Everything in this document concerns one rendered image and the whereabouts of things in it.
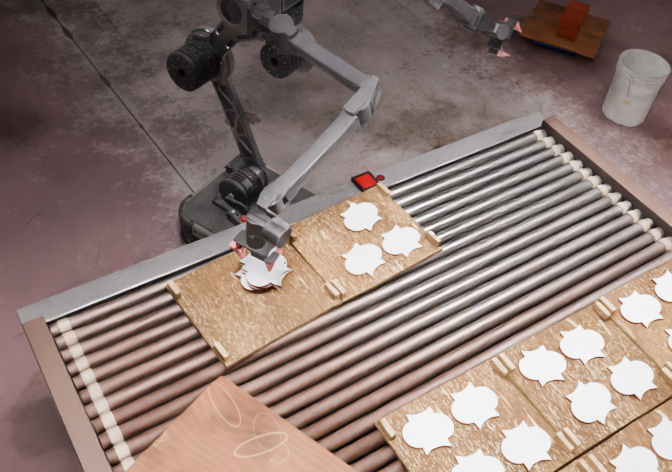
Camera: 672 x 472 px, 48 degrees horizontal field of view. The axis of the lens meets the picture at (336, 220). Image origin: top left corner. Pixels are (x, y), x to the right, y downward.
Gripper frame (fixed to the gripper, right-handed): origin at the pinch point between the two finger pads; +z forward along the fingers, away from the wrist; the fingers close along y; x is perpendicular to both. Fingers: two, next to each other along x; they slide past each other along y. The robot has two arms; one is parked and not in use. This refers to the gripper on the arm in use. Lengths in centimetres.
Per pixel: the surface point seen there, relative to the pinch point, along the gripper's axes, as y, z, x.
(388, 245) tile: 27.2, 11.7, 36.7
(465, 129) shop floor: 0, 109, 224
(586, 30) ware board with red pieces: 33, 98, 353
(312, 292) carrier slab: 15.5, 12.2, 7.4
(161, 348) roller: -11.8, 14.1, -31.5
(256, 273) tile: -0.7, 7.2, 1.2
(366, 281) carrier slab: 27.7, 12.3, 20.1
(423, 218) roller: 31, 15, 57
